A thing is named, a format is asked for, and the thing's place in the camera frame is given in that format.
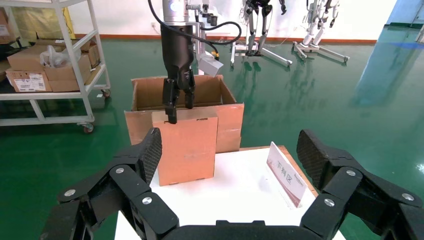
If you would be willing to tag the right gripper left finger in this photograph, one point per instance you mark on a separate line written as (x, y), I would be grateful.
(132, 188)

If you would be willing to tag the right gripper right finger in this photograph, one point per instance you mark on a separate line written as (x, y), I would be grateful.
(348, 188)

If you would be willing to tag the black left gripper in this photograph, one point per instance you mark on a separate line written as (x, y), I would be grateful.
(177, 53)

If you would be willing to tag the small cardboard box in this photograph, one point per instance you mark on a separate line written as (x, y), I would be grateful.
(187, 149)
(92, 54)

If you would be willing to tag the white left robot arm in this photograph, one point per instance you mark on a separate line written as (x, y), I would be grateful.
(177, 11)

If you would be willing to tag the large open cardboard box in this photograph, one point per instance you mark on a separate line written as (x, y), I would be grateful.
(228, 126)

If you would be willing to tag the small upright cardboard box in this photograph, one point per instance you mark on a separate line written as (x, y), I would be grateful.
(92, 54)

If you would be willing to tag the low plain cardboard box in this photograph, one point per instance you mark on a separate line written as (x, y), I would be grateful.
(66, 84)

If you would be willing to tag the cardboard box with shipping label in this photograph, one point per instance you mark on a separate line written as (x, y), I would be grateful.
(28, 82)

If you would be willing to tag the wide plain cardboard box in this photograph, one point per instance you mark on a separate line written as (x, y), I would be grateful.
(24, 58)

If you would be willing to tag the cardboard box with white label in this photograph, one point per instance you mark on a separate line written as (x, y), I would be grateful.
(5, 28)

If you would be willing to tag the acrylic table sign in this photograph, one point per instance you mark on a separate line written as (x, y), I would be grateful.
(286, 174)

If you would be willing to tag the white robot support stand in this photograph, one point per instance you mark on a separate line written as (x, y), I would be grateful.
(323, 52)
(261, 53)

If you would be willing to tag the black humanoid robot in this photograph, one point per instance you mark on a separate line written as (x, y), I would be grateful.
(260, 20)

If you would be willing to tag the white wheeled shelf cart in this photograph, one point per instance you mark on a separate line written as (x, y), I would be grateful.
(74, 49)

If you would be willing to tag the clear plastic bag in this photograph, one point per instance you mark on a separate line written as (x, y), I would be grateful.
(54, 57)

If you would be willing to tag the yellow wrapped bundle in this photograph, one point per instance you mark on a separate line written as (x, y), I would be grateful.
(39, 23)

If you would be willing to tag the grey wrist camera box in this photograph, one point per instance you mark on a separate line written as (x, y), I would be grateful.
(210, 66)

